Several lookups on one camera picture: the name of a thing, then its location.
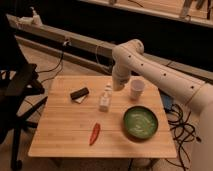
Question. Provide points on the blue box on floor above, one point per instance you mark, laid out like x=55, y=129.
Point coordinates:
x=167, y=101

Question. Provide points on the long metal rail beam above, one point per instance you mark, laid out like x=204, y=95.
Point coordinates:
x=98, y=47

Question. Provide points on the red chili pepper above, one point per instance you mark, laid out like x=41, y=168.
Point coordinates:
x=94, y=134

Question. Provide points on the green bowl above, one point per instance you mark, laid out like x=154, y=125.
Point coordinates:
x=140, y=122

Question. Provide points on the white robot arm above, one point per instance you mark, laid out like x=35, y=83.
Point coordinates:
x=194, y=93

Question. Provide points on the black office chair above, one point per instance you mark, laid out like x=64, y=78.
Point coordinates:
x=18, y=79

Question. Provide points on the black rectangular block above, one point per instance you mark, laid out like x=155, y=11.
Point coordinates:
x=79, y=93

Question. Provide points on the wooden table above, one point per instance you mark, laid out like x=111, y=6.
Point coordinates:
x=65, y=126

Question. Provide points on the white object on rail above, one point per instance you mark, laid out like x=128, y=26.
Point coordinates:
x=35, y=19

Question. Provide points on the white plastic cup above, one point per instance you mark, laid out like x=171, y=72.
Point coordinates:
x=136, y=88

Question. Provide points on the white card under block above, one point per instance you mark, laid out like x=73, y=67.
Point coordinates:
x=80, y=100

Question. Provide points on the clear small bottle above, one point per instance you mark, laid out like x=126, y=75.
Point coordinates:
x=105, y=98

